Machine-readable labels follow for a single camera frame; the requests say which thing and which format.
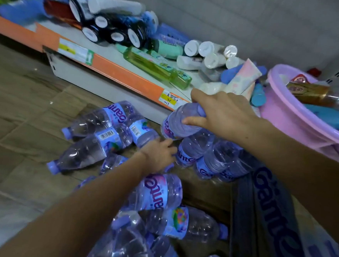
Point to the yellow and white price label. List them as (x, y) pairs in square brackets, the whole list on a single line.
[(171, 99)]

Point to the yellow and green price label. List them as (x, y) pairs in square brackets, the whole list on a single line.
[(75, 51)]

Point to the green liquid bottle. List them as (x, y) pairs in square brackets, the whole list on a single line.
[(156, 66)]

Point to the dark red bottle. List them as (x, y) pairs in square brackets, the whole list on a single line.
[(59, 10)]

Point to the pile of white capped tubes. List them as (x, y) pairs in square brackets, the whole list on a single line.
[(209, 56)]

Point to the clear plastic water bottle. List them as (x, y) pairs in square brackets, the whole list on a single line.
[(175, 127)]

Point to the pink and white tube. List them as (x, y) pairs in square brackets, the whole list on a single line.
[(244, 77)]

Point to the gold and brown packet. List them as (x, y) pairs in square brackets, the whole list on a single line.
[(308, 91)]

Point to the large white tube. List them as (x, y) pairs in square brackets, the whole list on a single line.
[(115, 6)]

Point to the person's left forearm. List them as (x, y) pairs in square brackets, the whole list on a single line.
[(79, 213)]

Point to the teal bottle with black cap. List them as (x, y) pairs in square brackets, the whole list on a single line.
[(167, 49)]

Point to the printed plastic pack wrap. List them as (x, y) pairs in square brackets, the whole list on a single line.
[(268, 203)]

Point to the person's right thumb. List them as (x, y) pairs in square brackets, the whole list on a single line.
[(193, 121)]

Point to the pile of blue packets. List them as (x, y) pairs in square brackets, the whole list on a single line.
[(24, 9)]

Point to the person's left fingers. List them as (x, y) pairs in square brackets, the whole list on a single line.
[(169, 154)]

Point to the person's left hand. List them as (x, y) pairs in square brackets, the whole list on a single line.
[(156, 156)]

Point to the small red object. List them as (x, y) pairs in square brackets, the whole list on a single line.
[(314, 72)]

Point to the person's right hand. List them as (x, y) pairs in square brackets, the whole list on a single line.
[(228, 116)]

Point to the pink plastic basin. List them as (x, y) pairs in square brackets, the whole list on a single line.
[(297, 118)]

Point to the person's right forearm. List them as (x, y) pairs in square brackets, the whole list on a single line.
[(299, 170)]

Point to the white shelf with orange edge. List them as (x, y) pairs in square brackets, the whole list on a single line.
[(118, 71)]

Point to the pile of water bottles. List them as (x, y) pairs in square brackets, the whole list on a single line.
[(89, 150)]

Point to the black jar with white lid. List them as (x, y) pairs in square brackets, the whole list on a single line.
[(78, 9), (135, 35), (92, 34), (103, 21), (118, 37)]

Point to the teal blue bottle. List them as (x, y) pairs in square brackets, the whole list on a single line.
[(328, 116)]

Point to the blue flat packet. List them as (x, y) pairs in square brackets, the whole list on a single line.
[(171, 34)]

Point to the blue and white packet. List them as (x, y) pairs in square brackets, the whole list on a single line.
[(150, 20)]

